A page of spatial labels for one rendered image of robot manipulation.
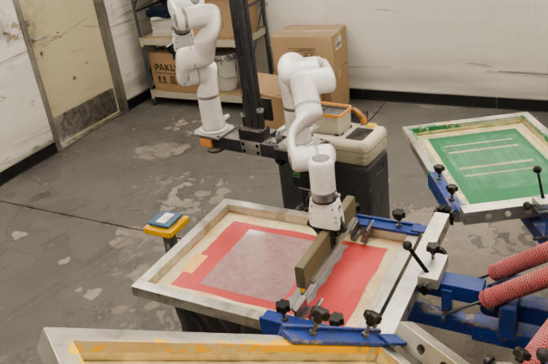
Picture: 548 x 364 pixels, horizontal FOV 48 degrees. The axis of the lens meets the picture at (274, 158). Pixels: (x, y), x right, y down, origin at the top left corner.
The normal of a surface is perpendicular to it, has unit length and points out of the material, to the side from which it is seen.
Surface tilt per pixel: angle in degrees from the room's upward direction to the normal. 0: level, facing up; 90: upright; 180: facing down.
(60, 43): 90
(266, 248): 0
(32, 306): 0
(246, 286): 0
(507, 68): 90
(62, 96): 90
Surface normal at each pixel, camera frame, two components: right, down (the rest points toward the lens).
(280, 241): -0.11, -0.89
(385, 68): -0.46, 0.44
